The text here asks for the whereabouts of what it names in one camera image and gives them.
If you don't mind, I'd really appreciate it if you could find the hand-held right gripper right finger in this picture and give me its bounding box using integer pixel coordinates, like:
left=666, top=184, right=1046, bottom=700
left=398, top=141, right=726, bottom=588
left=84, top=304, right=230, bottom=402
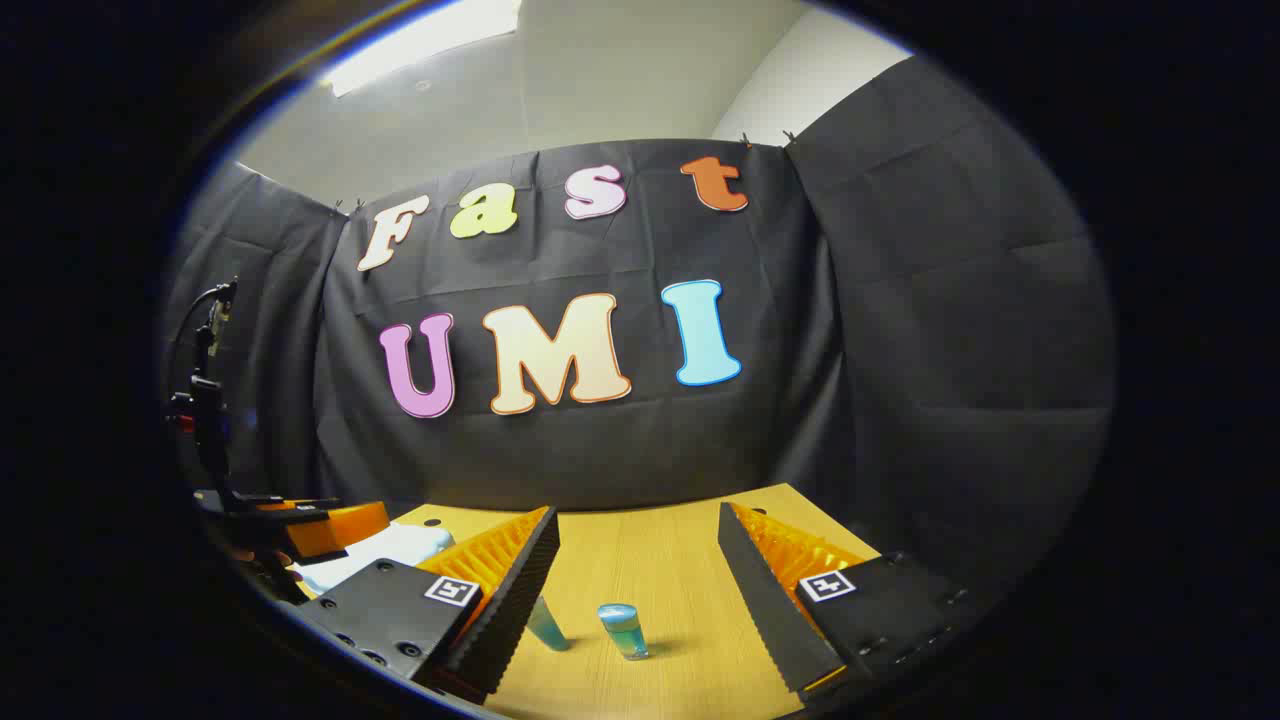
left=717, top=500, right=973, bottom=701

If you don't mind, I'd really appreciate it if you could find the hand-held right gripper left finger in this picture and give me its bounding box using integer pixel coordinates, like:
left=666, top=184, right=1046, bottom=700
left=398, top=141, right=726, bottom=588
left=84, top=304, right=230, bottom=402
left=298, top=505, right=561, bottom=704

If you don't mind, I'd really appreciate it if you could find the teal skincare bottle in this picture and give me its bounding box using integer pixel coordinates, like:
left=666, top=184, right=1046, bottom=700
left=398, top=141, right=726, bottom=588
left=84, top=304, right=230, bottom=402
left=527, top=596, right=572, bottom=653

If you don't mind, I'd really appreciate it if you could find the blue transparent skincare bottle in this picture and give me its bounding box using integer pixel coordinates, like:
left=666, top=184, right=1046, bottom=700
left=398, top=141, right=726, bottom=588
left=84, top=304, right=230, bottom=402
left=597, top=603, right=651, bottom=661

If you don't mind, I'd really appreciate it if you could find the black backdrop cloth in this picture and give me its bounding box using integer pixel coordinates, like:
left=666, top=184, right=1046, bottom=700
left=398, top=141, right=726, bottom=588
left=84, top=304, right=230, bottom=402
left=160, top=55, right=1116, bottom=601

